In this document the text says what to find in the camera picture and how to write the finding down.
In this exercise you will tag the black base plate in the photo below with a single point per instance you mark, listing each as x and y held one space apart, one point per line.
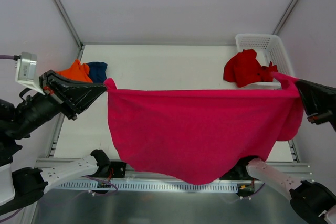
116 169
238 172

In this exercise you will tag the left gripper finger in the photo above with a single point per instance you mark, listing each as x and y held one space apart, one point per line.
73 100
53 81

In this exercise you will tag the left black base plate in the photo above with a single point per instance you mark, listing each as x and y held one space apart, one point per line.
116 169

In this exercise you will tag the white plastic basket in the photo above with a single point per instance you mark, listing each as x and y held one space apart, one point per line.
269 49

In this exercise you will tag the white slotted cable duct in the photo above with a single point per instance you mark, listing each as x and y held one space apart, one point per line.
151 186

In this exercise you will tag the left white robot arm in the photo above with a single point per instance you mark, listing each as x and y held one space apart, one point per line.
27 185

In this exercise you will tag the navy blue t shirt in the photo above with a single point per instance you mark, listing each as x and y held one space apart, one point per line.
97 71

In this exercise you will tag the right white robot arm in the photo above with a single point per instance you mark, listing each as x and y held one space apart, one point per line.
312 201

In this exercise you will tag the red t shirt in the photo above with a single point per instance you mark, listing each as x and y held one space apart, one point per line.
244 69

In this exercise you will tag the orange t shirt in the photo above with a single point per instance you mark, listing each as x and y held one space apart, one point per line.
78 72

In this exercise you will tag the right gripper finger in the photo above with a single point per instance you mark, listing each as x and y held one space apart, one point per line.
321 118
316 98

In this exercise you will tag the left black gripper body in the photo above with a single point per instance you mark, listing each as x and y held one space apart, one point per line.
56 95

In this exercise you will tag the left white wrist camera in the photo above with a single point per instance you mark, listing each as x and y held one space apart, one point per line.
26 72

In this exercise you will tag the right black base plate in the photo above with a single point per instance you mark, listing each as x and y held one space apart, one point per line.
238 172

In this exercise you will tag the magenta t shirt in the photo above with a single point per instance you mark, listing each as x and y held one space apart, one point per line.
199 135

